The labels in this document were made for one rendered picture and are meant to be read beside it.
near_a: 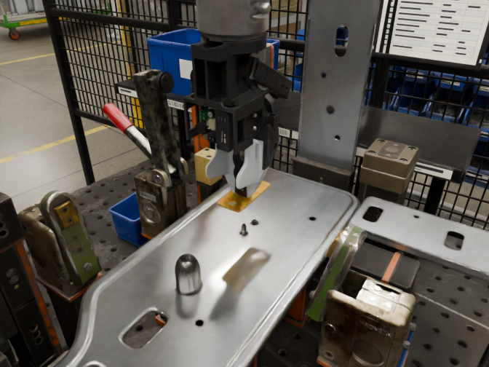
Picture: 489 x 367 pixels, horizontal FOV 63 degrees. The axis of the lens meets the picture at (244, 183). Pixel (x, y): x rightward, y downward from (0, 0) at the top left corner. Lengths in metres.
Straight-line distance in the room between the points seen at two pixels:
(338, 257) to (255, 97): 0.19
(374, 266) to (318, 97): 0.32
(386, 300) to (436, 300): 0.54
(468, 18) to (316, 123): 0.37
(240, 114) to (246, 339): 0.24
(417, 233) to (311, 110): 0.29
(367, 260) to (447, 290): 0.45
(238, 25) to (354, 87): 0.35
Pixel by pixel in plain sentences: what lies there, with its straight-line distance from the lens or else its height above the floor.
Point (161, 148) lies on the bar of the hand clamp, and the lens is 0.61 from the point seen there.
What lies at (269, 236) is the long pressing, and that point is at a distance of 0.59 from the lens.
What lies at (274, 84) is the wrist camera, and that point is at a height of 1.22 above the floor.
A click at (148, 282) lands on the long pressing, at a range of 0.54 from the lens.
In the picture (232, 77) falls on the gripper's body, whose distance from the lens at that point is 0.43.
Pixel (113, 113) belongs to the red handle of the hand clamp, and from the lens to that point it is 0.67.
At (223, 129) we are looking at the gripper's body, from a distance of 0.44.
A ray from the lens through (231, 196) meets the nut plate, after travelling 0.55.
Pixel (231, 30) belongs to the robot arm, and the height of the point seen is 1.30.
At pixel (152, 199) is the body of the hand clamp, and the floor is 1.02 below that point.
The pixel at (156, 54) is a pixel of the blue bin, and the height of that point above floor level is 1.12.
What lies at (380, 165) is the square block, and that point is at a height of 1.04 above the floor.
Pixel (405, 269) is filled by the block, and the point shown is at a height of 0.98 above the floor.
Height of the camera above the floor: 1.37
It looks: 31 degrees down
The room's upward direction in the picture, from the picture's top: straight up
